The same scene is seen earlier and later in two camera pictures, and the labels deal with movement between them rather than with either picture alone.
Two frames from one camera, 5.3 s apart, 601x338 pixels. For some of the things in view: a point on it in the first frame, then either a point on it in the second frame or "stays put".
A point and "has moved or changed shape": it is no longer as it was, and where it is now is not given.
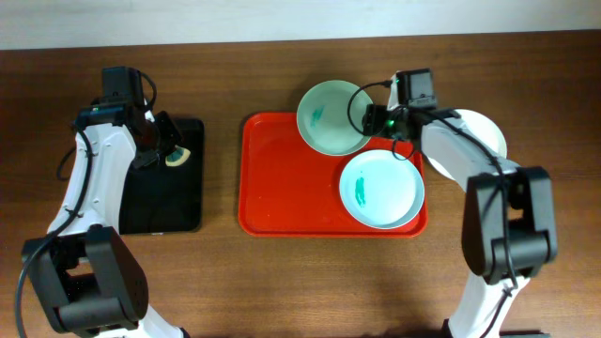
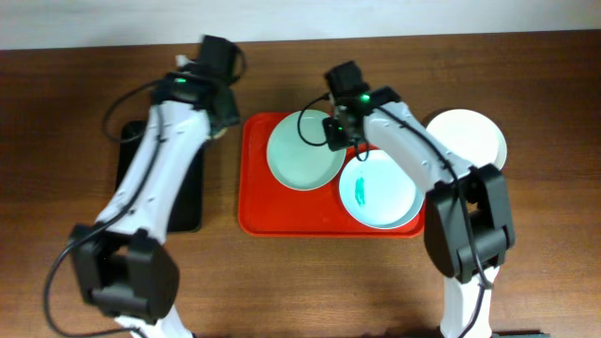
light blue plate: (381, 189) stays put
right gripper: (372, 121) → (334, 141)
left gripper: (173, 137) → (237, 120)
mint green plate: (323, 118) has moved or changed shape
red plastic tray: (287, 190) stays put
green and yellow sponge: (177, 157) has moved or changed shape
